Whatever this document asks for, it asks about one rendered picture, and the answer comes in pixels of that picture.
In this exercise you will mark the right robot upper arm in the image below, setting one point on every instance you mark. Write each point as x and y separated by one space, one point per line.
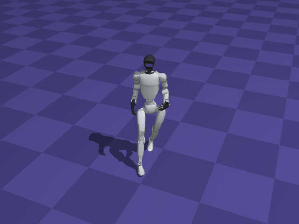
136 80

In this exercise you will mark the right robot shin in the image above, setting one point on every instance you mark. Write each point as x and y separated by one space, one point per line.
140 151

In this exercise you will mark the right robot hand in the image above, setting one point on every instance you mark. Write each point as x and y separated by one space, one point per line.
132 106

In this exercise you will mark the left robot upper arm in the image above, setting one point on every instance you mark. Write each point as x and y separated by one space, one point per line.
163 79

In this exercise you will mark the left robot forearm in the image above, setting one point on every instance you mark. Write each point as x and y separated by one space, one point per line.
166 97

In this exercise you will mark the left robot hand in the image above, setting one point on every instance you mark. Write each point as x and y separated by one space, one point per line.
166 105

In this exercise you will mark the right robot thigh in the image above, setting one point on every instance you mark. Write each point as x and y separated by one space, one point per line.
141 118

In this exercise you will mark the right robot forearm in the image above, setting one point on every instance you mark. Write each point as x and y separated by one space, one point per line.
135 94

